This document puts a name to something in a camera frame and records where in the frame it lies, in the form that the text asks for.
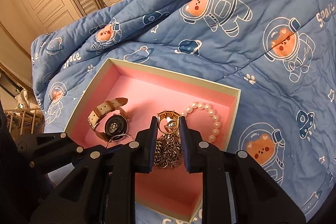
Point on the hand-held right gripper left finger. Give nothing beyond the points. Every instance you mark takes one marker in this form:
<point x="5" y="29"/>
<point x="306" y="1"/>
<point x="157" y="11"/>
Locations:
<point x="153" y="141"/>

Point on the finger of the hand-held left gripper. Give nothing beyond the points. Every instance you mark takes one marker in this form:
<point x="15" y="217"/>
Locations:
<point x="65" y="159"/>
<point x="47" y="142"/>

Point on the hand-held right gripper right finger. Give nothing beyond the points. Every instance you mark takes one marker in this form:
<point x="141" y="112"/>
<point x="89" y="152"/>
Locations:
<point x="183" y="141"/>

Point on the thin gold bangle star charm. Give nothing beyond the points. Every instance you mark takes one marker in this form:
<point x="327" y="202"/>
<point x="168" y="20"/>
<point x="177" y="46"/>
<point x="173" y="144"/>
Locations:
<point x="115" y="137"/>

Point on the pale green box pink inside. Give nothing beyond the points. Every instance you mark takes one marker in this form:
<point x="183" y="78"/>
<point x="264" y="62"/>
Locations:
<point x="168" y="98"/>

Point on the gold framed mirror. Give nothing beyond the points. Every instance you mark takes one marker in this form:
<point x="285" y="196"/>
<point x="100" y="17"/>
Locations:
<point x="15" y="77"/>

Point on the blue space printed blanket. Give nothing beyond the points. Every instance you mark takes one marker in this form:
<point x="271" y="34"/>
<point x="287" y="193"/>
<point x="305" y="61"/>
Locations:
<point x="236" y="69"/>

